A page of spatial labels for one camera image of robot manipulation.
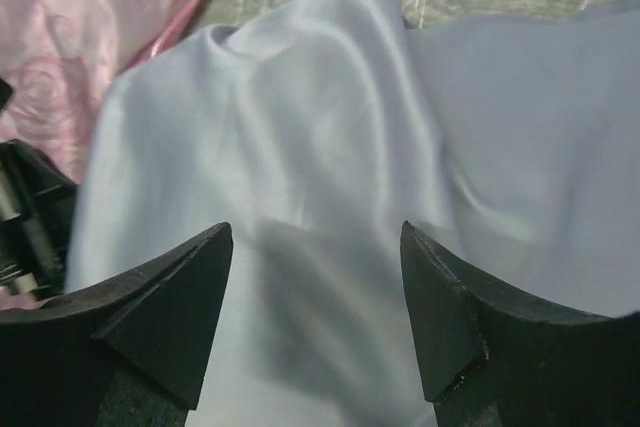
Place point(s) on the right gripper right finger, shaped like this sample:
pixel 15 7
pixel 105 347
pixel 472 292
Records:
pixel 490 354

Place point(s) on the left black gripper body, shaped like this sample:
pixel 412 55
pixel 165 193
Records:
pixel 37 204

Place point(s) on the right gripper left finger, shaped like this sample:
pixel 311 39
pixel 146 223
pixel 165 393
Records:
pixel 129 351

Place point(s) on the pink satin rose pillow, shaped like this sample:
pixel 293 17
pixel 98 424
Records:
pixel 75 37

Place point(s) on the grey satin pillowcase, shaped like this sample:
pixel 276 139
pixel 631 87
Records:
pixel 316 130

